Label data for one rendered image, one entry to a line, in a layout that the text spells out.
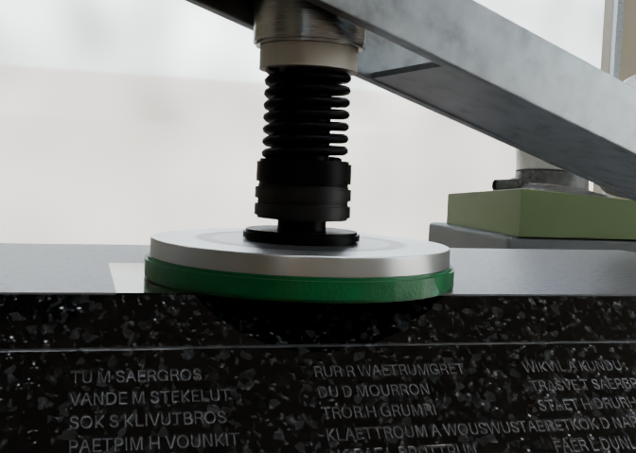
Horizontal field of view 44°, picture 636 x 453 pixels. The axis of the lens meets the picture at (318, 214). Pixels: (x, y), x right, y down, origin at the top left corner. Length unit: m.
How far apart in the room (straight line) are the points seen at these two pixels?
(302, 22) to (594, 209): 1.13
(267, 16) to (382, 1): 0.08
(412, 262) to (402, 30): 0.16
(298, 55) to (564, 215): 1.08
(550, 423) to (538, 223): 1.05
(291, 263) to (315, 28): 0.16
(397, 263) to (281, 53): 0.16
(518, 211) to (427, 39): 1.00
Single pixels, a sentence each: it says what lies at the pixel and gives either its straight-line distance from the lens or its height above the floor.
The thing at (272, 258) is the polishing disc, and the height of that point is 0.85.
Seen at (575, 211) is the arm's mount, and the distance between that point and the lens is 1.57.
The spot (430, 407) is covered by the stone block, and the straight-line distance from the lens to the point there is 0.47.
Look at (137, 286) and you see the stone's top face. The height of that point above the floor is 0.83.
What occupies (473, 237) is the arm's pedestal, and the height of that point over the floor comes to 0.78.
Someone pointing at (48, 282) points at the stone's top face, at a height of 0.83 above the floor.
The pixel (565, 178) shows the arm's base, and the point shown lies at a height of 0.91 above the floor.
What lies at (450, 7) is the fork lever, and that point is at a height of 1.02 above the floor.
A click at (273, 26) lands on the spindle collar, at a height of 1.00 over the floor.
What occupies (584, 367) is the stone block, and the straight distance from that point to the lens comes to 0.54.
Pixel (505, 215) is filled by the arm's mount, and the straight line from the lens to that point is 1.56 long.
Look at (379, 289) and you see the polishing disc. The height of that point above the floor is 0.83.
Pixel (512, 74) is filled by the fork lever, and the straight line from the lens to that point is 0.59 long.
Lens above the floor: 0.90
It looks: 3 degrees down
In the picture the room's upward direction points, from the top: 2 degrees clockwise
